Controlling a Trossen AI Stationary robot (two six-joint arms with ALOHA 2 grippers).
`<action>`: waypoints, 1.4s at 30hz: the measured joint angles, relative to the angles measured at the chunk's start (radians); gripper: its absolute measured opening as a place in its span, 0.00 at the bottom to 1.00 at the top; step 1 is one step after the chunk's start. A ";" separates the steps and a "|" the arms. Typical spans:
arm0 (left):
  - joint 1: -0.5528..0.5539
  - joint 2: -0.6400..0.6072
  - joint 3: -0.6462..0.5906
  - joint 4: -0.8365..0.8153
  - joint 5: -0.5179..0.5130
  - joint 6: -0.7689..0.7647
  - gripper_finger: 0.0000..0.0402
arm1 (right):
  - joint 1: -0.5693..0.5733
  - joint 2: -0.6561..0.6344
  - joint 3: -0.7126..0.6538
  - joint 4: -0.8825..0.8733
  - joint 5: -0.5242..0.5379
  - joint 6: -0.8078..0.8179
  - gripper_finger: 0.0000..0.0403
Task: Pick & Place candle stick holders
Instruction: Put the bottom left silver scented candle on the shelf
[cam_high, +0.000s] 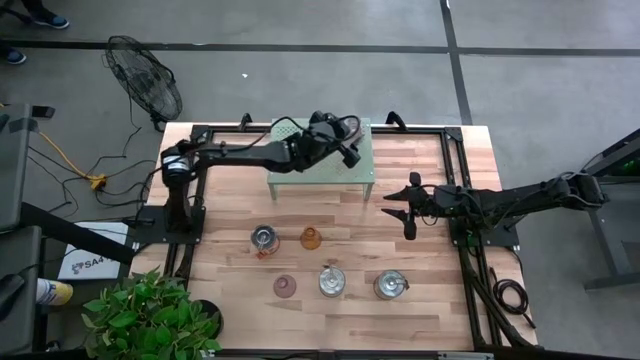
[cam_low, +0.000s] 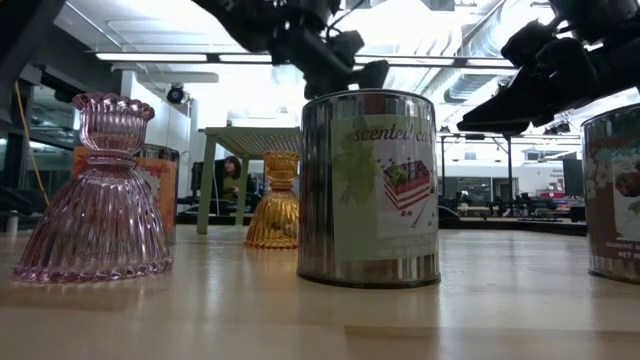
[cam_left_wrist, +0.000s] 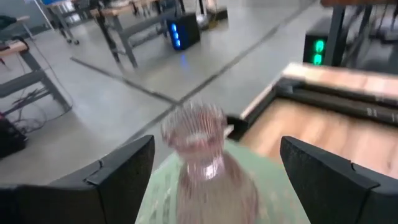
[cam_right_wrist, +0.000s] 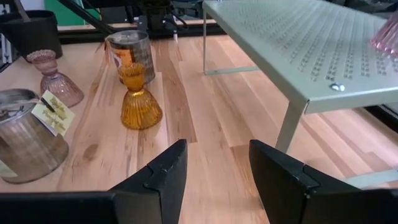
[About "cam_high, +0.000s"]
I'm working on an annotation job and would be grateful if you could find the yellow extension cable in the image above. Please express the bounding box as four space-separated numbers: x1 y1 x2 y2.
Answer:
0 102 109 192

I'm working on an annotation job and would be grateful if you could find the clear glass jar with lid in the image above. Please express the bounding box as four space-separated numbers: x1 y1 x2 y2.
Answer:
373 269 411 301

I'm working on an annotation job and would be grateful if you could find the black diagonal beam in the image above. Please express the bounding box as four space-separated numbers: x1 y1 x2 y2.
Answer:
19 201 137 266

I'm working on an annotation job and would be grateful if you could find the black aluminium table frame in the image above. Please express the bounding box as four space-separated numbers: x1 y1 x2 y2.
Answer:
162 122 539 354

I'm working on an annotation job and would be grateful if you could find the person's leg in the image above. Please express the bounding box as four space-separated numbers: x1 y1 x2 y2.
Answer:
19 0 54 20

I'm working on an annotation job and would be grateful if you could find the coiled black cable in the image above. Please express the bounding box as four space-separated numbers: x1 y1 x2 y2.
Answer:
491 267 537 330

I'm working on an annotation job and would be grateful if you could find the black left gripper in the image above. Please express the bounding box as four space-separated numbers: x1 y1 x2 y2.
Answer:
298 110 366 170

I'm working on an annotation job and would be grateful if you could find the green perforated metal riser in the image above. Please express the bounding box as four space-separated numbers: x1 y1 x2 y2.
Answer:
266 117 376 202

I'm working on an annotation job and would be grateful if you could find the person's foot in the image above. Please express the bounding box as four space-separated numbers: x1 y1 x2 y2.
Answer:
0 47 28 65
29 13 70 30

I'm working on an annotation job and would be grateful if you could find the black floor fan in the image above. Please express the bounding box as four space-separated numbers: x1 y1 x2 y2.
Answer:
103 34 184 134

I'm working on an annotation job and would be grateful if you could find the dark grey workstation panel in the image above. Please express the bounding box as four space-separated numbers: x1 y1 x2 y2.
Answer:
0 224 44 357
0 102 56 232

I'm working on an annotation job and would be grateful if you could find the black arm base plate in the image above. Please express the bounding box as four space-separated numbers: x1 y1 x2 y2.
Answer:
133 204 206 246
448 207 521 249

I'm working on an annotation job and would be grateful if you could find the grey metal bracket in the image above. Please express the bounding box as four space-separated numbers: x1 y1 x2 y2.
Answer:
437 351 494 360

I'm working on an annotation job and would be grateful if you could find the amber glass candlestick holder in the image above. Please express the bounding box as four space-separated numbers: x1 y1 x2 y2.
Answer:
299 225 323 251

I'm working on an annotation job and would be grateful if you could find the clear jar with red base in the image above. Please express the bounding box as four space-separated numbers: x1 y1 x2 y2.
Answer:
249 223 281 260

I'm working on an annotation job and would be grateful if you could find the green potted plant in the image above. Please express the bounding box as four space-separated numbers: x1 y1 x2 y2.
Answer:
79 267 225 360

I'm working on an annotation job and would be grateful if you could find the white yellow cylinder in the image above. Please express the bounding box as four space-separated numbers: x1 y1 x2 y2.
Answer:
35 278 75 307

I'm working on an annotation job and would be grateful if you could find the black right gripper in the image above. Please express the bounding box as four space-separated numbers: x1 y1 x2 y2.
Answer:
381 173 444 240

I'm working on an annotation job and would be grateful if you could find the white printed box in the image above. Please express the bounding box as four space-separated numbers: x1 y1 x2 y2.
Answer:
57 221 132 281

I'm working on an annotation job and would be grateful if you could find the black metal stand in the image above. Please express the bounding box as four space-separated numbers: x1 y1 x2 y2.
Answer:
552 127 640 291

